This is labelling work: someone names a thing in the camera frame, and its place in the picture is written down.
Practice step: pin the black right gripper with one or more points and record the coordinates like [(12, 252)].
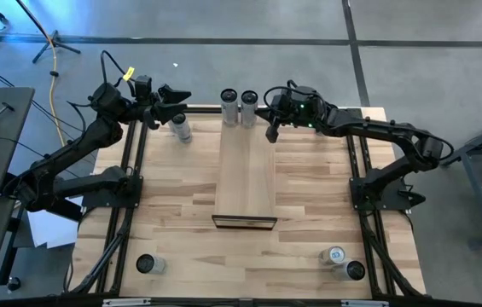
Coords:
[(302, 111)]

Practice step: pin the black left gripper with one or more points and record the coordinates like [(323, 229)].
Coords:
[(149, 108)]

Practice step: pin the white beverage can black lid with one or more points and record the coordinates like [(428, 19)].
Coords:
[(155, 265), (249, 113), (229, 111), (182, 132), (345, 271)]

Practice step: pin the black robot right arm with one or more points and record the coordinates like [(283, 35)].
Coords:
[(377, 128)]

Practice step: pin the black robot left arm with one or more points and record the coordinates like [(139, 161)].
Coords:
[(74, 149)]

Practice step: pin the white beverage can silver lid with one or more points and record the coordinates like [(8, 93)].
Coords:
[(334, 255)]

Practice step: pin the black tripod light stand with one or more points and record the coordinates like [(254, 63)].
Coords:
[(54, 40)]

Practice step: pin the black diagonal desk bar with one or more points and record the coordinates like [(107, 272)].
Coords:
[(67, 211)]

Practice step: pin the white paper sheets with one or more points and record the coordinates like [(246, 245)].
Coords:
[(48, 230)]

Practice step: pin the grey metal cart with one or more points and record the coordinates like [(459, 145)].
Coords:
[(479, 183)]

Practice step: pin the black desk leg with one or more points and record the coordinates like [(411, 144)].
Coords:
[(10, 251)]

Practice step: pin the black caster wheel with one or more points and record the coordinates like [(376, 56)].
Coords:
[(13, 284)]

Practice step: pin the black table frame cross rail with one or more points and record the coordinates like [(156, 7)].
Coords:
[(202, 110)]

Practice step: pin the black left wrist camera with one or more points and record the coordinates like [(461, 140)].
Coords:
[(143, 87)]

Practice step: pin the black table frame side rail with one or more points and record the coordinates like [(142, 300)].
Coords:
[(350, 158), (141, 147), (128, 147), (363, 158)]

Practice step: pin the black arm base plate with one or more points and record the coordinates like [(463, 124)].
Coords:
[(135, 197), (356, 201)]

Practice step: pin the black diagonal frame brace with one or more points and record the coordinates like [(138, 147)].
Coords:
[(106, 256), (387, 256)]

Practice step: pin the black table frame edge rail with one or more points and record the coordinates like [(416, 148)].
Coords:
[(206, 303)]

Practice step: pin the silver bracket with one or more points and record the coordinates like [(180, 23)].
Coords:
[(364, 303), (126, 302)]

